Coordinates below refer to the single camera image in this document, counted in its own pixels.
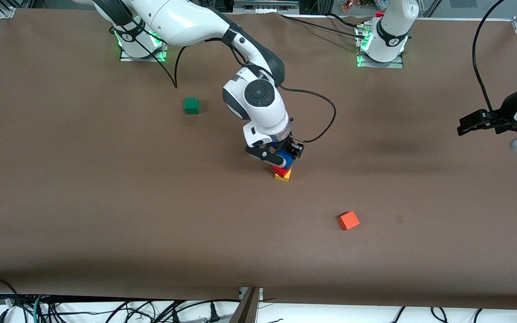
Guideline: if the blue cube block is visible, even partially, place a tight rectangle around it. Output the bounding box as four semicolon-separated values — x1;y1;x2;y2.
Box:
276;150;295;169

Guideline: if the orange cube block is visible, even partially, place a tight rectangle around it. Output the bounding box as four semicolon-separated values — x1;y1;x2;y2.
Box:
337;210;361;231

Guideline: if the brown table cover sheet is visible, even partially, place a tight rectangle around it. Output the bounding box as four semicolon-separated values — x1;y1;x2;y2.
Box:
0;9;517;311

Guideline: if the grey power strip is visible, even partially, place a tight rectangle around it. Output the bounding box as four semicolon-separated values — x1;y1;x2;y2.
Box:
234;0;300;14

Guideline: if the brown support beam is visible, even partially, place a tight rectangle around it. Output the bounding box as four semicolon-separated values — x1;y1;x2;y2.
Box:
228;287;261;323

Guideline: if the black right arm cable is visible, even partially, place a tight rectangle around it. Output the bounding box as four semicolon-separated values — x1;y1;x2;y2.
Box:
131;25;337;143

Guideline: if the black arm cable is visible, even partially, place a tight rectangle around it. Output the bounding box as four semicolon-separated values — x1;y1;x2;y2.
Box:
131;25;337;143
472;0;509;113

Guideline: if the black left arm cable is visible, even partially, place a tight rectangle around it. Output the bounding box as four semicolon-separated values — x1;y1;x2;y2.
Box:
472;0;509;113

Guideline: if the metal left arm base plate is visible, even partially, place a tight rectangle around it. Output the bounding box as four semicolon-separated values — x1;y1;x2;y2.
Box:
356;26;405;69

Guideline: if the black base supply cable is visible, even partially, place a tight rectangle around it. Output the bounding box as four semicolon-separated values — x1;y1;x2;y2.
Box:
279;13;371;39

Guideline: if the metal table edge bracket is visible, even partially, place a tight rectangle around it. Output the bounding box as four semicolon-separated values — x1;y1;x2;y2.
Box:
239;287;264;301

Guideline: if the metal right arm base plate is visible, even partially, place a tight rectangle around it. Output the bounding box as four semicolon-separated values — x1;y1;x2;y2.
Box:
119;26;169;62

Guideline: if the green floor cable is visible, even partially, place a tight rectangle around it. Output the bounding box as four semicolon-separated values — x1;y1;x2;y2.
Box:
32;295;44;323

